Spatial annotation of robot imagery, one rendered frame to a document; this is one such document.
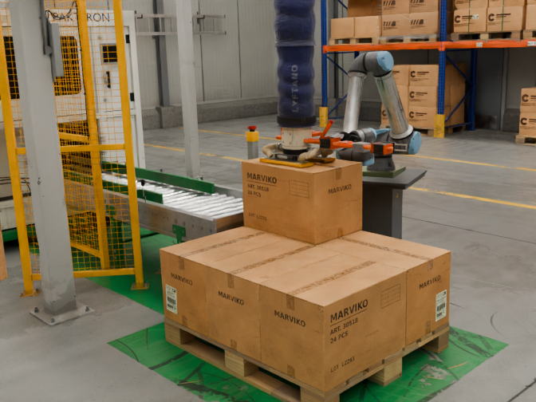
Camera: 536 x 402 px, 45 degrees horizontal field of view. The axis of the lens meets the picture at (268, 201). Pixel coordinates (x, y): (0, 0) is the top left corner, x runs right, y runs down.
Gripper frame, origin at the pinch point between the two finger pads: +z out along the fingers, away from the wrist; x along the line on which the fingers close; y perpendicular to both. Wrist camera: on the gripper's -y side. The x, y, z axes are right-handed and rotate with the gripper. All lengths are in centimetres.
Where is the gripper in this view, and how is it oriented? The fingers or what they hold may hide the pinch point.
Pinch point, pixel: (333, 143)
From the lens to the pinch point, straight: 357.7
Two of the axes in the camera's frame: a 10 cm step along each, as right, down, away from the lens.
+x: -0.4, -9.7, -2.4
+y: -7.1, -1.4, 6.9
